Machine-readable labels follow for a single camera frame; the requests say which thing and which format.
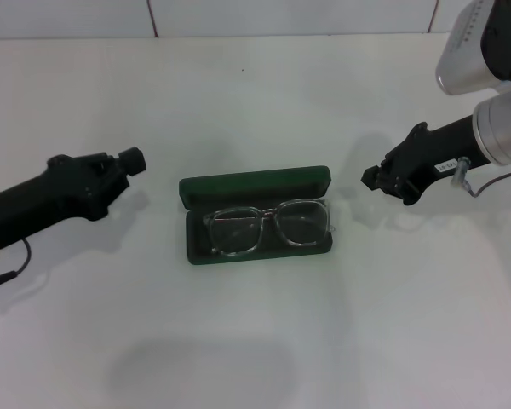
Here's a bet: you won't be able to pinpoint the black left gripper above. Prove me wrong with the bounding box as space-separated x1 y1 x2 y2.
0 146 149 251

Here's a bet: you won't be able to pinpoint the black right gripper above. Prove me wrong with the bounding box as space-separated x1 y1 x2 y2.
360 113 493 207

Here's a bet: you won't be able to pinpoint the clear plastic glasses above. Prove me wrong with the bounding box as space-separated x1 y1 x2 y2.
202 197 337 259

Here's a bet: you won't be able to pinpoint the green glasses case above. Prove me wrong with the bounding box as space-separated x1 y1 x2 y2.
178 164 335 266

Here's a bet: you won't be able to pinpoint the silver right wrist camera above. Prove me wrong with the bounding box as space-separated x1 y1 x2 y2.
433 0 511 95

